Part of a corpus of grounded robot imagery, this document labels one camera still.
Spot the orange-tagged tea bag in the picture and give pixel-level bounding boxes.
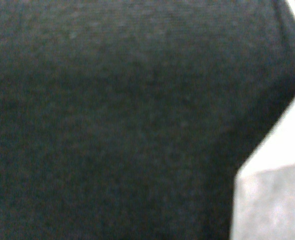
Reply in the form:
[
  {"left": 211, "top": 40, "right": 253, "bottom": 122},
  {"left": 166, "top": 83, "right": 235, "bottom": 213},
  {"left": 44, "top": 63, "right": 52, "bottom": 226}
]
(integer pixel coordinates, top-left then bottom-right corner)
[{"left": 229, "top": 0, "right": 295, "bottom": 240}]

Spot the black tablecloth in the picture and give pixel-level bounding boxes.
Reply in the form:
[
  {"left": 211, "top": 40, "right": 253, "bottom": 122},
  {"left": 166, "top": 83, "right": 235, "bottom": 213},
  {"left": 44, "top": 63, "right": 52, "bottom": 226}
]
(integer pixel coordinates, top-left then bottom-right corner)
[{"left": 0, "top": 0, "right": 295, "bottom": 240}]

